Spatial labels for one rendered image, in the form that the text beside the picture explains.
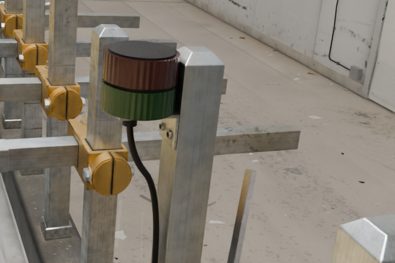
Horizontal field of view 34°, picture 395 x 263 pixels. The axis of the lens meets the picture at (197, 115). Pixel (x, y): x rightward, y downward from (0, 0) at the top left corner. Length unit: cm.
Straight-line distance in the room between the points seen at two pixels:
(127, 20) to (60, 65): 61
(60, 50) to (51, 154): 23
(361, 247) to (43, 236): 86
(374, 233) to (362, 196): 278
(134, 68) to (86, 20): 110
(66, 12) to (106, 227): 33
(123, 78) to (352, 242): 23
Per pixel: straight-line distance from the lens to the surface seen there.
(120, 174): 79
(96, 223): 84
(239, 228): 64
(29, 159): 83
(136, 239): 250
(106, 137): 79
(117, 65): 49
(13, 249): 126
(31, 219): 119
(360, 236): 33
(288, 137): 96
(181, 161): 54
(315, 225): 277
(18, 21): 148
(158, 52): 51
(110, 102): 51
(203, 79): 52
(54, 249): 111
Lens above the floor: 129
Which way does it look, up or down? 20 degrees down
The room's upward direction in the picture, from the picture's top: 6 degrees clockwise
